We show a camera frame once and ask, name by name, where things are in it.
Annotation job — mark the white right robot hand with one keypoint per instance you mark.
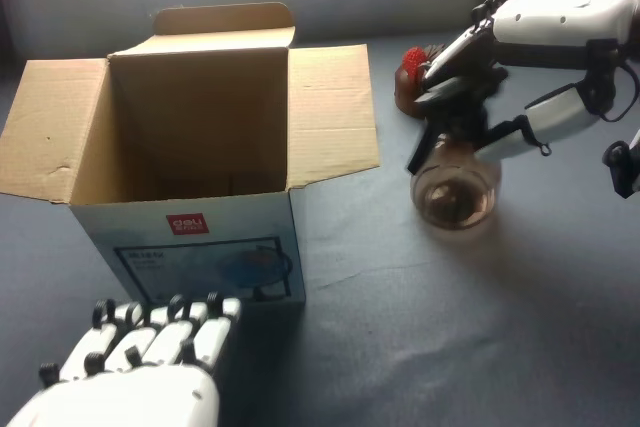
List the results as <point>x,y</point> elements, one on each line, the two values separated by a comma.
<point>560,22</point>

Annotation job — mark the open cardboard box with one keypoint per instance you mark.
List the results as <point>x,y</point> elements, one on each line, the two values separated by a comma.
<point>190,112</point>

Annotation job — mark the grey table cloth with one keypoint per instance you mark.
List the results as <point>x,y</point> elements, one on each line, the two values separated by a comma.
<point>425,322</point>

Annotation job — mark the chocolate cake toy with strawberry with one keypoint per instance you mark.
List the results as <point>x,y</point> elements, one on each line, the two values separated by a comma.
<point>407,92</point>

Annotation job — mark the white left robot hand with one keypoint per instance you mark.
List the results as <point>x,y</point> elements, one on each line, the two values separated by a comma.
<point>130,397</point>

